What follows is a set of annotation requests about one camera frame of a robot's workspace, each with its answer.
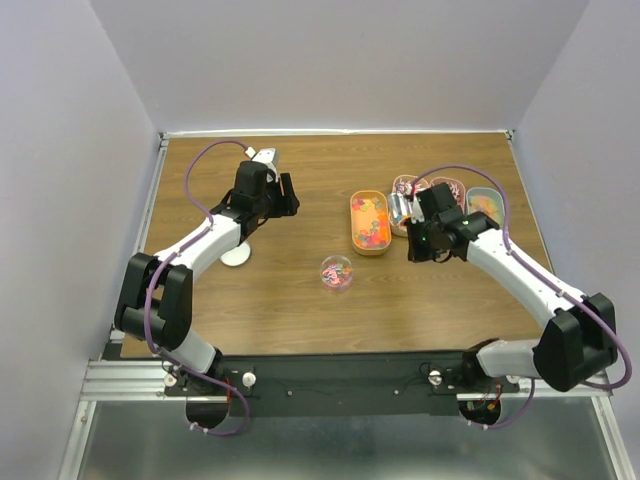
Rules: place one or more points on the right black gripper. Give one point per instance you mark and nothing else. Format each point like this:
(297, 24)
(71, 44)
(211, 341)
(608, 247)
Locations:
(415, 252)

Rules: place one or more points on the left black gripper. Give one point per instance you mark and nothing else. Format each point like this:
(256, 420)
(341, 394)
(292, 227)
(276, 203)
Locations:
(288, 204)

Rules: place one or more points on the silver metal scoop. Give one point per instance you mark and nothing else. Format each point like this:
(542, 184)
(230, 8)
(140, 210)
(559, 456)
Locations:
(399, 208)

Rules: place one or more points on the beige tray swirl lollipops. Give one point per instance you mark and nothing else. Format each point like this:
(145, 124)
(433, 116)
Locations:
(401, 184)

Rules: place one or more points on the orange tray star candies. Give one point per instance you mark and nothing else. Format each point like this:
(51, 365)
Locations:
(370, 224)

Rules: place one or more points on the clear glass jar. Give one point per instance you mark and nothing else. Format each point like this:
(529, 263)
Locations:
(336, 273)

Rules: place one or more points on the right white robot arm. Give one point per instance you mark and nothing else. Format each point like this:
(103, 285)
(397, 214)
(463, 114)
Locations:
(577, 330)

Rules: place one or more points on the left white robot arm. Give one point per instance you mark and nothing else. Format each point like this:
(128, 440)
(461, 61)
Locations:
(155, 303)

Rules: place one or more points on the blue tray popsicle candies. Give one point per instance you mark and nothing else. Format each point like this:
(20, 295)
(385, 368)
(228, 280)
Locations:
(486, 200)

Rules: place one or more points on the pink tray round lollipops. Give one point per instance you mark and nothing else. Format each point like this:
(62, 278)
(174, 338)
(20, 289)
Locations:
(456, 187)

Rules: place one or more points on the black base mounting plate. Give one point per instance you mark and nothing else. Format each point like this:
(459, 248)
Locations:
(387, 383)

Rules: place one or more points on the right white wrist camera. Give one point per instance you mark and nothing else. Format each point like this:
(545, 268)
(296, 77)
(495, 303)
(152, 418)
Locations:
(416, 213)

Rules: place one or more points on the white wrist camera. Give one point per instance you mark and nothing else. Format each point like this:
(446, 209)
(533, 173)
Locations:
(266, 156)
(416, 213)

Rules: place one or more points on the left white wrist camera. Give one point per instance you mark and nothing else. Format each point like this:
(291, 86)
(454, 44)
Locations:
(266, 156)

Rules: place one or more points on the aluminium frame rail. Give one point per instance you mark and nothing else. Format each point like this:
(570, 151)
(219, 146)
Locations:
(134, 381)

